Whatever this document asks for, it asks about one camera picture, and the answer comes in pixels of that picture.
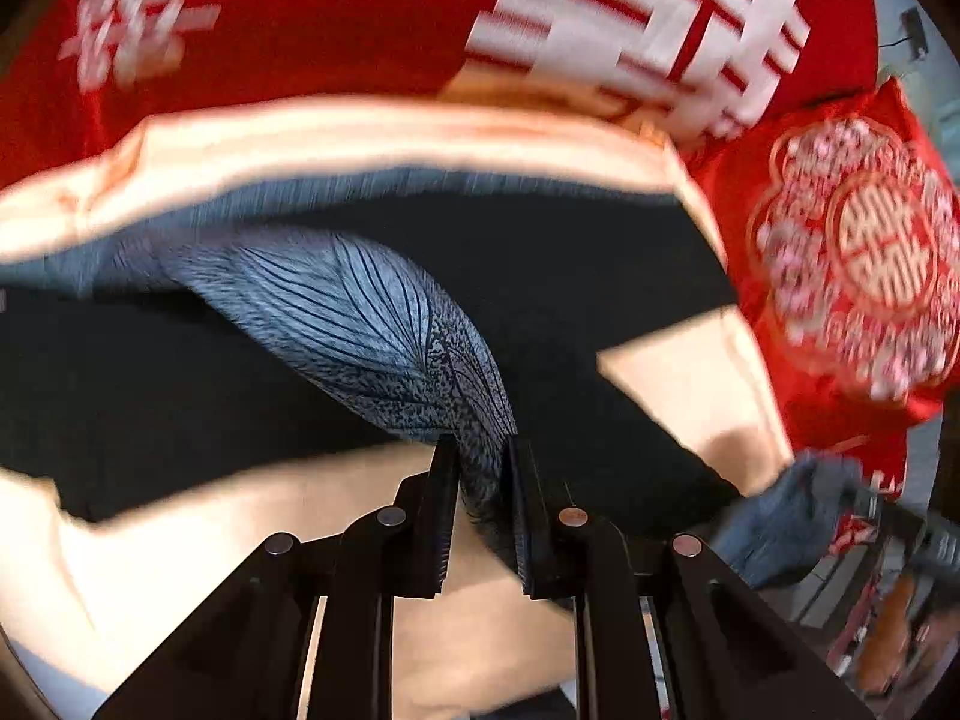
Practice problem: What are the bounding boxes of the black pants with blue trim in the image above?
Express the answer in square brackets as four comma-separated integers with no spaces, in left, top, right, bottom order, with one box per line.
[2,167,737,557]

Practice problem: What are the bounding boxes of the person's right hand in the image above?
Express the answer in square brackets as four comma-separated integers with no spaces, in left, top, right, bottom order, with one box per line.
[709,454,864,590]

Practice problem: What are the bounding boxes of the cream seat cushion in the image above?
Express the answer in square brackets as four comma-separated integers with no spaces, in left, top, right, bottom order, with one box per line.
[2,98,793,718]

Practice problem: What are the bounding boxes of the red embroidered pillow right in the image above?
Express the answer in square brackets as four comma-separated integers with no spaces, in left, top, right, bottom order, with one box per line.
[686,78,958,496]

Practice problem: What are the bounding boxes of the red sofa cover with characters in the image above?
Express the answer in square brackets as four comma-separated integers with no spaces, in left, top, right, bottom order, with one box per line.
[2,0,878,184]

